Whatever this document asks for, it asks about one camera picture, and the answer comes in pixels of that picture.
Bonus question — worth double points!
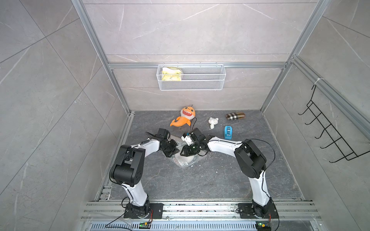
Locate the clear bubble wrap sheet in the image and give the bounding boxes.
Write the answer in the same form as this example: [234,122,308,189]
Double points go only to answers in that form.
[170,135,206,168]

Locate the blue tape dispenser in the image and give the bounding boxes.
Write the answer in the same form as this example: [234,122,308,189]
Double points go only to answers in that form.
[224,126,233,140]

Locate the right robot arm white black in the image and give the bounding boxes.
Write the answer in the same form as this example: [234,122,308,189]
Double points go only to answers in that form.
[181,133,273,218]

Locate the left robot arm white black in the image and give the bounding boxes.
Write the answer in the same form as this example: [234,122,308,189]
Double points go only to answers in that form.
[109,138,179,218]

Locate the small white bunny plush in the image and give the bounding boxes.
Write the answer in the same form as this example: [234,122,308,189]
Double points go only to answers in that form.
[208,117,219,130]

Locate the orange shark plush toy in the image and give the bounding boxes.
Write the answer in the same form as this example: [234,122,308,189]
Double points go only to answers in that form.
[170,106,196,127]

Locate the plaid brown pouch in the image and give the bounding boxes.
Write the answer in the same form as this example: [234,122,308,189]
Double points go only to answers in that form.
[226,112,246,120]

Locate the yellow white cloth in basket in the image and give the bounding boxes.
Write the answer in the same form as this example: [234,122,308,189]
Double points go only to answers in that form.
[161,67,183,81]

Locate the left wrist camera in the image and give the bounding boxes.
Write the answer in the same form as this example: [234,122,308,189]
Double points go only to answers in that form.
[145,128,171,141]

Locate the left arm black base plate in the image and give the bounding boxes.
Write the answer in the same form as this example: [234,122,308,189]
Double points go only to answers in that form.
[123,203,164,219]

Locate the white wire mesh basket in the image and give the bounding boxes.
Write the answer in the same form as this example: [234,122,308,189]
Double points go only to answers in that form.
[156,64,226,91]

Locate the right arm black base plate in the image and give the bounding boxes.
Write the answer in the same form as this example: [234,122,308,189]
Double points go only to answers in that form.
[235,203,279,219]

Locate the aluminium mounting rail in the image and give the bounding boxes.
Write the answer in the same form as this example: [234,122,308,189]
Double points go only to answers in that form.
[78,199,327,231]

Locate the black wire hook rack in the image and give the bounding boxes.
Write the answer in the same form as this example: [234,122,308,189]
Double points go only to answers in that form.
[298,85,370,164]

